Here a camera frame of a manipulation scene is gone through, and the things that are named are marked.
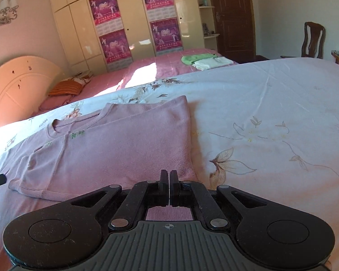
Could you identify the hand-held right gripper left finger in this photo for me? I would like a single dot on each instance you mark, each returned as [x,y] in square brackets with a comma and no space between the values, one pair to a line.
[164,179]

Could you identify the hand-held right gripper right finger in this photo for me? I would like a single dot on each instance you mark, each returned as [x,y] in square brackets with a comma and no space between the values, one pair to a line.
[173,179]

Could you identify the pink knit sweater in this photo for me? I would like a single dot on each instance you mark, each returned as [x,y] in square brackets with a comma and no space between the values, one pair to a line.
[115,146]

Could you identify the cream curved headboard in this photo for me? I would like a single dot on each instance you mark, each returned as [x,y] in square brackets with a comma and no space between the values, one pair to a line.
[17,90]

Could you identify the pink pillow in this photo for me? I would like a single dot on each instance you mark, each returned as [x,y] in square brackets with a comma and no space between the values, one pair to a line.
[55,103]

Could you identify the pink checkered bed sheet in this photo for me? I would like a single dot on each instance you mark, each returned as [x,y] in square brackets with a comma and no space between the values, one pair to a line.
[163,67]

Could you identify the orange striped pillow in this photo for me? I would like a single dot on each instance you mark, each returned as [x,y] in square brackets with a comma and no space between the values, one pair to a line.
[65,88]

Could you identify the white folded cloth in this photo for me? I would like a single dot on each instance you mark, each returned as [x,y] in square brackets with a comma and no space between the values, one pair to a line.
[212,63]

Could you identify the green folded cloth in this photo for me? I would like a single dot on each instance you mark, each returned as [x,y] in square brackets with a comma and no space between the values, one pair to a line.
[195,58]

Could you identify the floral patterned pillow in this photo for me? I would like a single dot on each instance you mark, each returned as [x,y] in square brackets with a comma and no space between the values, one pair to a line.
[83,77]

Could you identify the dark shelf trinkets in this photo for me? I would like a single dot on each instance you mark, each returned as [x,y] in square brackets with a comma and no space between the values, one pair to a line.
[206,28]

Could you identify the cream glossy wardrobe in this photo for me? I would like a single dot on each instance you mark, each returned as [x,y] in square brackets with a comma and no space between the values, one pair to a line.
[73,34]

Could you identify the cream corner shelf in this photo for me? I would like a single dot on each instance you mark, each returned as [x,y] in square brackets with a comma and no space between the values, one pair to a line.
[204,14]

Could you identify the dark brown wooden door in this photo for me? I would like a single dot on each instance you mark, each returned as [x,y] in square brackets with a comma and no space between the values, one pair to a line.
[234,19]

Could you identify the dark wooden chair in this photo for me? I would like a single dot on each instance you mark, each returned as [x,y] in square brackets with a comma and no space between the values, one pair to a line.
[313,38]

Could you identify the crystal wall lamp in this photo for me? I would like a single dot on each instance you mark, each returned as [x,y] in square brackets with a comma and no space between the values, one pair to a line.
[7,11]

